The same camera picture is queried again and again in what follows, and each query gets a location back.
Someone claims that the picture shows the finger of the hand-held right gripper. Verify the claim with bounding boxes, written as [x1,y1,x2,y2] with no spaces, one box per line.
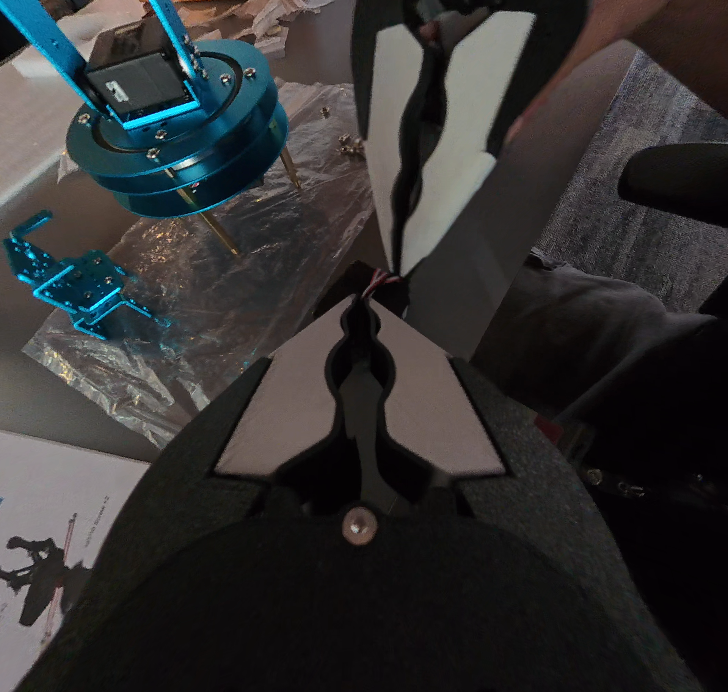
[367,22,428,276]
[403,11,537,277]

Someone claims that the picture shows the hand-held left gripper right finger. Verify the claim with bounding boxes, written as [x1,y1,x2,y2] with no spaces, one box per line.
[359,298,508,513]

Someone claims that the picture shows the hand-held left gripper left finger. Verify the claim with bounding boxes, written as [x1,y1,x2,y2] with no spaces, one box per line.
[212,296,365,483]

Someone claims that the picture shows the black servo motor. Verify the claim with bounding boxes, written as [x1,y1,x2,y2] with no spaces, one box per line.
[313,259,411,320]

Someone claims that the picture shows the blue metal bracket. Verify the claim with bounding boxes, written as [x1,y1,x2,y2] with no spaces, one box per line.
[3,209,171,337]

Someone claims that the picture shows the blue toy robot arm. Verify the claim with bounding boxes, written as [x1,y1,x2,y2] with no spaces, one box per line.
[0,0,302,257]

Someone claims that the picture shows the person's right forearm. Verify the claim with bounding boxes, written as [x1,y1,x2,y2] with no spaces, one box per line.
[628,0,728,117]

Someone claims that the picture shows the dark grey desk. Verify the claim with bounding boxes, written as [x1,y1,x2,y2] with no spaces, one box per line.
[0,0,638,465]

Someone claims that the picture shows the person's right hand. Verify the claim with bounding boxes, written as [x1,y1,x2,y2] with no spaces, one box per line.
[503,0,679,143]

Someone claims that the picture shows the large clear plastic bag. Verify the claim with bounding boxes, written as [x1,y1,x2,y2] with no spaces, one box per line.
[23,77,376,448]

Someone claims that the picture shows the pile of small parts bags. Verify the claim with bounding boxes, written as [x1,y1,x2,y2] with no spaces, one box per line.
[176,0,336,58]

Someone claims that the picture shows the person's grey trousers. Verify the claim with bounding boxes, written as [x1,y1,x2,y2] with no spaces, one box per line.
[472,248,717,420]

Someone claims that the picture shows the printed instruction sheet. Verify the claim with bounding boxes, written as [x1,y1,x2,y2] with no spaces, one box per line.
[0,430,151,690]

